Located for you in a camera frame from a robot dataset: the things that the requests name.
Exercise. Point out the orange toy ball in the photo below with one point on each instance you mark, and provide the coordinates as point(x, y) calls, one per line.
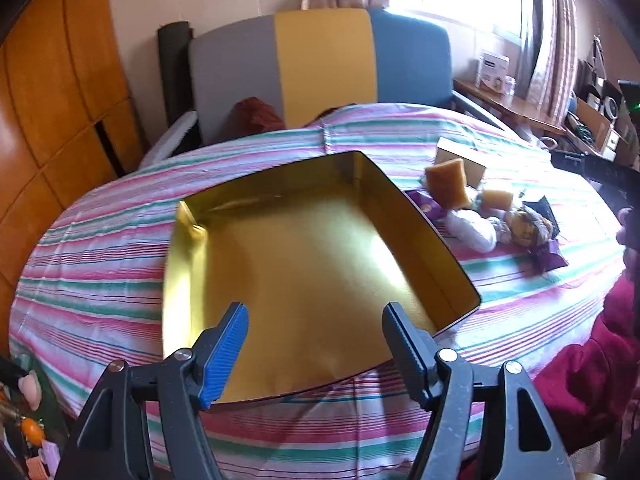
point(30, 430)

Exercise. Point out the purple snack packet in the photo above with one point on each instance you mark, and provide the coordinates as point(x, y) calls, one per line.
point(425, 206)
point(550, 257)

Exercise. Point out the white sofa armrest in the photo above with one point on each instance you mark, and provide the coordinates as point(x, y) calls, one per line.
point(170, 137)

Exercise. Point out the person's red garment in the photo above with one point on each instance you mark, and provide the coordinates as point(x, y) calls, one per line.
point(590, 360)

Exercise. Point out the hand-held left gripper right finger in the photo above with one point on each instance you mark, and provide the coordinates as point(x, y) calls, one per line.
point(407, 355)

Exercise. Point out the white printed box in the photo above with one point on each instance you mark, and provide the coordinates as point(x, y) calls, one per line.
point(492, 70)

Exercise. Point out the large yellow sponge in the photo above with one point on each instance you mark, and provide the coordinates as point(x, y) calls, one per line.
point(445, 182)

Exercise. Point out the wooden wardrobe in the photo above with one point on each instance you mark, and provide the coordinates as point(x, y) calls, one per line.
point(50, 110)

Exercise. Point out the pink plastic toy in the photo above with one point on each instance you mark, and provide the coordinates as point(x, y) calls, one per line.
point(47, 455)
point(30, 385)

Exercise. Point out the striped bed sheet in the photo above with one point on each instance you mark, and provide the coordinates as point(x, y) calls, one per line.
point(100, 270)

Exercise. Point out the small yellow sponge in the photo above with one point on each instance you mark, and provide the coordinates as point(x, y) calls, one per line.
point(497, 197)

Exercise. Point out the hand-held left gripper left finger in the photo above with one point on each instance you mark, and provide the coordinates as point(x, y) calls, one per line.
point(225, 355)

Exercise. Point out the cream cardboard box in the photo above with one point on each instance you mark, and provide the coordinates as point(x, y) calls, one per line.
point(472, 165)

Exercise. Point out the grey yellow blue sofa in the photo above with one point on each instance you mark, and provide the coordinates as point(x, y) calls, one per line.
point(325, 60)

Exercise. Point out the black rolled mat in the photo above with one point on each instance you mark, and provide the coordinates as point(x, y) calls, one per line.
point(172, 60)

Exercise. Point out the gold metal tin box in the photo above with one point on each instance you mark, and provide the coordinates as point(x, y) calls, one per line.
point(310, 270)

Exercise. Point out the grey sofa armrest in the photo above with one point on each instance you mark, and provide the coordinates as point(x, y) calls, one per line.
point(475, 110)

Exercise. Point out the brown cardboard box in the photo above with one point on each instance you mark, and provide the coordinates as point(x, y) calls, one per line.
point(595, 120)

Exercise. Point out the wooden desk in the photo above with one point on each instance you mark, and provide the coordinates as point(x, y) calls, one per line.
point(505, 102)

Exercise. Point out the person's right hand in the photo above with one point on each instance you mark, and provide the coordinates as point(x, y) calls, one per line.
point(631, 232)

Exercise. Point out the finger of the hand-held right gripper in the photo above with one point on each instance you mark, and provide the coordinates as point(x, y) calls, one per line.
point(585, 166)

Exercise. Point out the white plastic bag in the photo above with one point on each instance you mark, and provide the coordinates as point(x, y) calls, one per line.
point(472, 232)

